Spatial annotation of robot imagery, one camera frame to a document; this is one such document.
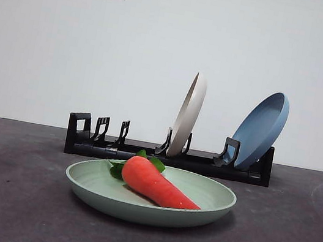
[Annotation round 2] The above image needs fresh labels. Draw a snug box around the orange toy carrot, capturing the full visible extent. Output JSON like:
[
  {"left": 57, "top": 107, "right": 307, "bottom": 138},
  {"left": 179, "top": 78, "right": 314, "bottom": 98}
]
[{"left": 102, "top": 144, "right": 210, "bottom": 214}]

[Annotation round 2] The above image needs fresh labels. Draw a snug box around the green plate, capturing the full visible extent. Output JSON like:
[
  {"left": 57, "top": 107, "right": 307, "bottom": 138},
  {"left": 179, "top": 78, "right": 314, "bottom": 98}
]
[{"left": 59, "top": 148, "right": 241, "bottom": 240}]

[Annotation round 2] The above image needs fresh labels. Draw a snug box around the beige plate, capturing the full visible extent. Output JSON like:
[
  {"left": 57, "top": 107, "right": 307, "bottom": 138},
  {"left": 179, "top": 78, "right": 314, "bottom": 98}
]
[{"left": 165, "top": 68, "right": 210, "bottom": 161}]

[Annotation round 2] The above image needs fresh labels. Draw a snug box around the black plate rack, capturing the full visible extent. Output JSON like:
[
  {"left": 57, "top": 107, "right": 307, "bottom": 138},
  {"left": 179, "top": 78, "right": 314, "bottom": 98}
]
[{"left": 63, "top": 110, "right": 277, "bottom": 188}]

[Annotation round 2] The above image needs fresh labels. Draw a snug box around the blue plate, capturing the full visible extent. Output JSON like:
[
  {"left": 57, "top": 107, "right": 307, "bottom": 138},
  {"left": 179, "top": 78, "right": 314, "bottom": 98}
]
[{"left": 222, "top": 85, "right": 293, "bottom": 176}]

